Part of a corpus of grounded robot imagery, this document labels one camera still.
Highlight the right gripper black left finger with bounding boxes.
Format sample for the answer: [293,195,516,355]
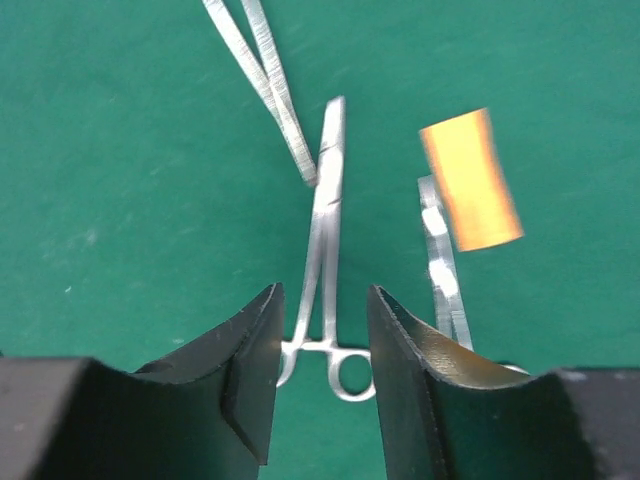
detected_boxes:
[1,283,285,479]

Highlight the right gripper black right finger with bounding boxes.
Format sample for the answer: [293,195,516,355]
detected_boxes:
[367,286,639,479]

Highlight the steel hemostat forceps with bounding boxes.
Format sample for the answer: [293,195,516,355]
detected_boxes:
[417,175,531,376]
[277,96,376,403]

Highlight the green surgical drape cloth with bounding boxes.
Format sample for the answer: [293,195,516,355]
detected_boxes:
[1,1,639,479]

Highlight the orange adhesive bandage strip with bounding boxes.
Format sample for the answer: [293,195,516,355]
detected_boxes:
[420,108,524,252]

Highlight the steel straight tweezers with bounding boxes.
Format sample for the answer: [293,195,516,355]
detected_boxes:
[203,0,317,187]

